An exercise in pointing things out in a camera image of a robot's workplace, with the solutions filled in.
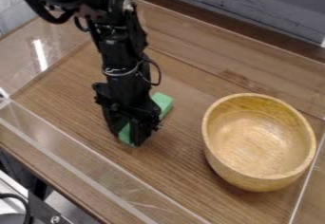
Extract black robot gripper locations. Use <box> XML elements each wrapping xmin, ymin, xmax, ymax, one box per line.
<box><xmin>92</xmin><ymin>72</ymin><xmax>162</xmax><ymax>147</ymax></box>

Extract green rectangular block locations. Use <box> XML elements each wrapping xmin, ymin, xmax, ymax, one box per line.
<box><xmin>118</xmin><ymin>92</ymin><xmax>174</xmax><ymax>147</ymax></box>

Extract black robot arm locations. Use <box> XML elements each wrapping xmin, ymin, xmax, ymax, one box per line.
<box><xmin>24</xmin><ymin>0</ymin><xmax>162</xmax><ymax>147</ymax></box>

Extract brown wooden bowl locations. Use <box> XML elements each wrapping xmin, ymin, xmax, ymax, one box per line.
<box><xmin>202</xmin><ymin>93</ymin><xmax>317</xmax><ymax>192</ymax></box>

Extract clear acrylic tray wall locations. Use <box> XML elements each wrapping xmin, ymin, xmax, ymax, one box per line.
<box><xmin>0</xmin><ymin>0</ymin><xmax>325</xmax><ymax>224</ymax></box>

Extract black cable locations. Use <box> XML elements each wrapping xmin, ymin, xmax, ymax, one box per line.
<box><xmin>138</xmin><ymin>56</ymin><xmax>163</xmax><ymax>87</ymax></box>

